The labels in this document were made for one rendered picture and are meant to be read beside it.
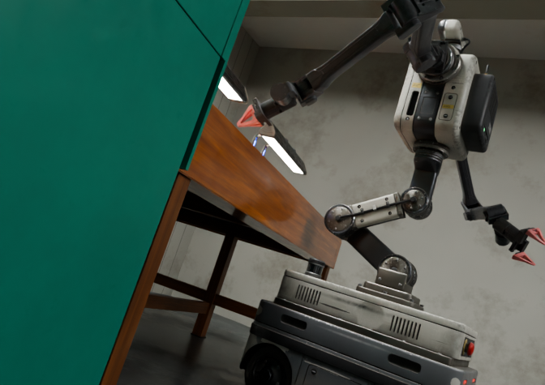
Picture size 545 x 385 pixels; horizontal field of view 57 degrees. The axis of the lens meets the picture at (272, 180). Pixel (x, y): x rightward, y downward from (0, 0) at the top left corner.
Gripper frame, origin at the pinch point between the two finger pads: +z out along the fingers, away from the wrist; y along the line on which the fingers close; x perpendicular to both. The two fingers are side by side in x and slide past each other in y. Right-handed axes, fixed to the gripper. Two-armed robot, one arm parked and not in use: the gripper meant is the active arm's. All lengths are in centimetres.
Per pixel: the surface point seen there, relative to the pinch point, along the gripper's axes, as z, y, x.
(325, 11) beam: -51, -159, -144
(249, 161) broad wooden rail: -1.9, 13.6, 20.6
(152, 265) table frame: 21, 42, 47
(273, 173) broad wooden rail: -3.3, -6.7, 18.2
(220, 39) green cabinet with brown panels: -15, 55, 12
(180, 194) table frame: 10, 41, 34
